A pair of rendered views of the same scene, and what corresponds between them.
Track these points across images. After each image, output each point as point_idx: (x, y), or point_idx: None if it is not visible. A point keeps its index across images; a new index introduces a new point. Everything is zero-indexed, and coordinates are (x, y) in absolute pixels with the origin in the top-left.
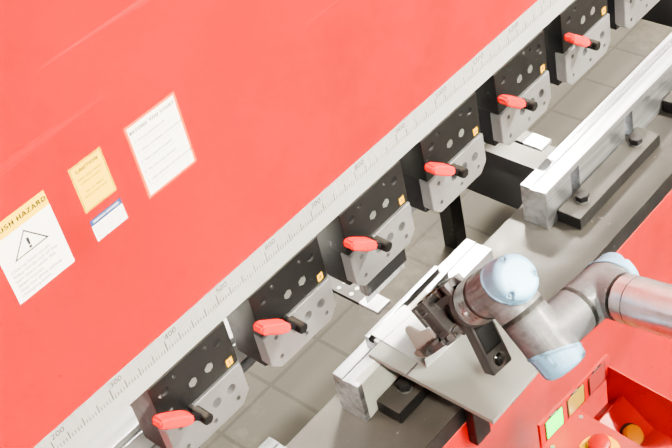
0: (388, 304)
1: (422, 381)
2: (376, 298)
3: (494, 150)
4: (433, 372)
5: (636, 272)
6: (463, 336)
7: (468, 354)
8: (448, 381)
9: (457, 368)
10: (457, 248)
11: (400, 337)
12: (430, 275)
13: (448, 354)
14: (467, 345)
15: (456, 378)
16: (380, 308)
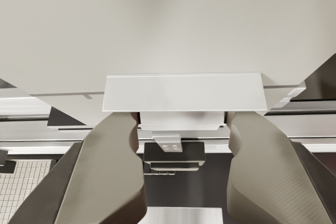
0: (156, 132)
1: (325, 58)
2: (161, 140)
3: None
4: (273, 56)
5: None
6: (96, 70)
7: (131, 26)
8: None
9: (222, 15)
10: (18, 114)
11: (200, 118)
12: (76, 130)
13: (180, 63)
14: (106, 49)
15: None
16: (171, 137)
